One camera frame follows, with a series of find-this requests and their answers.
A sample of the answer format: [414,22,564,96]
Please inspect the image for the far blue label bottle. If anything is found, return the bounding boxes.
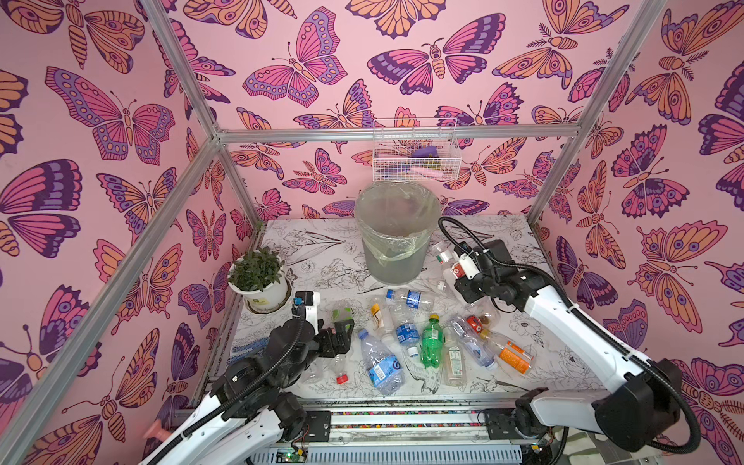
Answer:
[386,288,436,312]

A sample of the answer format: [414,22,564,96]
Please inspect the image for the blue cap bottle centre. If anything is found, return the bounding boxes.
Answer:
[386,298,420,358]

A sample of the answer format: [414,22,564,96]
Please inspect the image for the potted green plant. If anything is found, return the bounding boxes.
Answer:
[228,247,291,314]

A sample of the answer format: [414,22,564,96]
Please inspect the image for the blue dotted work glove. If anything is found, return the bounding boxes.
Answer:
[228,337,269,364]

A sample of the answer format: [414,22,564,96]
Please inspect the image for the pink watering can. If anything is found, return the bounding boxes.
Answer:
[143,418,172,443]

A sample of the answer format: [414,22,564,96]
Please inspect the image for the grey mesh waste bin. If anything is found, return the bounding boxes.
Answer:
[354,181,442,286]

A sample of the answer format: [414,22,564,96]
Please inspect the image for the clear bottle blue label large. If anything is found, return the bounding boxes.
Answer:
[358,329,405,396]

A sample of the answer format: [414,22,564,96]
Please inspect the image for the yellow label small bottle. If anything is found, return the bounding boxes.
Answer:
[369,296,389,333]

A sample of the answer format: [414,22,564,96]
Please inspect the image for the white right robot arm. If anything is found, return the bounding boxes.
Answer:
[455,241,701,455]

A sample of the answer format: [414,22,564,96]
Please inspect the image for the green plastic bottle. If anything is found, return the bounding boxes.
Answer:
[420,313,444,369]

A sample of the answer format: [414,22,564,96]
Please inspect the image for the white wire wall basket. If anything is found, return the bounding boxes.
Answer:
[370,118,462,183]

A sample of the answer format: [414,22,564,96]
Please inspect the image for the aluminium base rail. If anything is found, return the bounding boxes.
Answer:
[227,393,561,464]

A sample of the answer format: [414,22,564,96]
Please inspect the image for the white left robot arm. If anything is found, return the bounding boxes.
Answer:
[141,318,355,464]

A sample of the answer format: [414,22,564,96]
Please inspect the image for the clear bottle red cap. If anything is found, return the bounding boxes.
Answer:
[329,355,349,385]

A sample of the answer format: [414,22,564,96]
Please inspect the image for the clear bottle white cap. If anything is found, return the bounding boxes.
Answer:
[443,327,467,388]

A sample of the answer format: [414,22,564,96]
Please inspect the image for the red label clear bottle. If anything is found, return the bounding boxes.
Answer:
[432,241,469,286]

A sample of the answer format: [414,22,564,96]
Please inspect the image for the orange label bottle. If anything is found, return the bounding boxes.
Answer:
[480,329,535,375]

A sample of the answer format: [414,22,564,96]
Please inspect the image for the light green label bottle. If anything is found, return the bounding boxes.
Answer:
[331,307,354,325]

